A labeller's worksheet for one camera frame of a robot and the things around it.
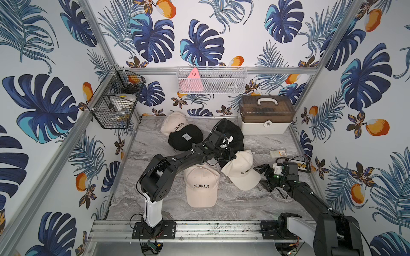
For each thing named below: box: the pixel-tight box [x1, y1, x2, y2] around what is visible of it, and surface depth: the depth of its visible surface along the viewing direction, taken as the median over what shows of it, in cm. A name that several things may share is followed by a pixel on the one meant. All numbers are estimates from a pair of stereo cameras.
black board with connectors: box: [297, 161, 312, 173], surface depth 96 cm
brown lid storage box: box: [239, 94, 296, 135], surface depth 103 cm
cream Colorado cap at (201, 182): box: [183, 164, 221, 208], surface depth 86 cm
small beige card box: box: [269, 149, 288, 158], surface depth 102 cm
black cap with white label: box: [168, 124, 204, 151], surface depth 106 cm
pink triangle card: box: [180, 67, 204, 92], surface depth 92 cm
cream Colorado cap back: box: [160, 110, 188, 135], surface depth 109 cm
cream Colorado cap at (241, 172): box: [221, 150, 261, 191], surface depth 89 cm
